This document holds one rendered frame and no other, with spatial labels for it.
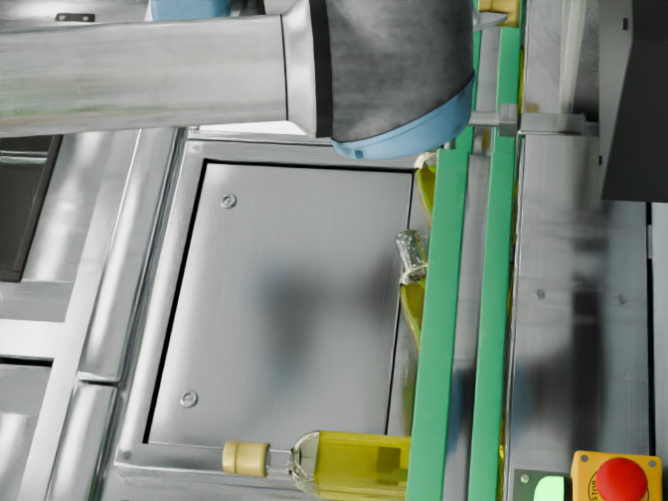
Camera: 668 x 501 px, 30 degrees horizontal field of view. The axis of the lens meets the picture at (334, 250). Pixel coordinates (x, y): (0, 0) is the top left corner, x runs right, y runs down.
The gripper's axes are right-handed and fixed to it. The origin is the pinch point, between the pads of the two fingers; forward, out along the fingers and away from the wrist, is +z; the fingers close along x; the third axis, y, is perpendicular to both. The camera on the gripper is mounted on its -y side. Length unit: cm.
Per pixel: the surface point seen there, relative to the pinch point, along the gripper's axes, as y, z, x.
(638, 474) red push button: 8, 15, -55
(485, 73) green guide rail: -14.7, -1.3, 2.6
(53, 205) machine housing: -34, -59, -7
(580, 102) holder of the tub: -3.8, 9.4, -9.5
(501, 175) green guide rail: -4.3, 1.8, -18.8
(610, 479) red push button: 8, 13, -55
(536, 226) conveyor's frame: -2.4, 5.7, -25.9
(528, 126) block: -2.7, 4.2, -13.7
